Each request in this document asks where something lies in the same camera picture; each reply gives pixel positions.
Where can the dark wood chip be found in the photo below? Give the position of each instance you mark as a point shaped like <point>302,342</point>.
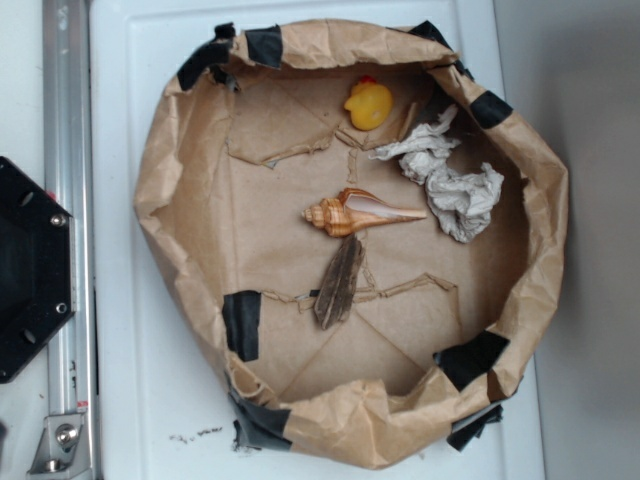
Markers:
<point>335,298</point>

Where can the orange striped conch shell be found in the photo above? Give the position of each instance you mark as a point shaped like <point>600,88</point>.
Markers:
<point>354,210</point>

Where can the brown paper bag bin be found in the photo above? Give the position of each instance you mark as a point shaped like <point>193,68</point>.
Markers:
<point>251,131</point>

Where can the yellow rubber duck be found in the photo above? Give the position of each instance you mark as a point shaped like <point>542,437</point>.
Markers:
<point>369,104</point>

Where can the crumpled white paper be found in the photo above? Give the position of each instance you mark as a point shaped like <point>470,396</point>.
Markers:
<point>462,203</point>

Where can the white plastic tray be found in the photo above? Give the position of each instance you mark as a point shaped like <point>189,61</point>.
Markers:
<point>164,414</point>

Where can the aluminium extrusion rail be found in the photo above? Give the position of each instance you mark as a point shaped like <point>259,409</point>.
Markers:
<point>71,353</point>

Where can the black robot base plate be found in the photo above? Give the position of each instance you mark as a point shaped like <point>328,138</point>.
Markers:
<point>36,273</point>

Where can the metal corner bracket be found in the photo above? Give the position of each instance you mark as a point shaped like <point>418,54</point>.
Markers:
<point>63,449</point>

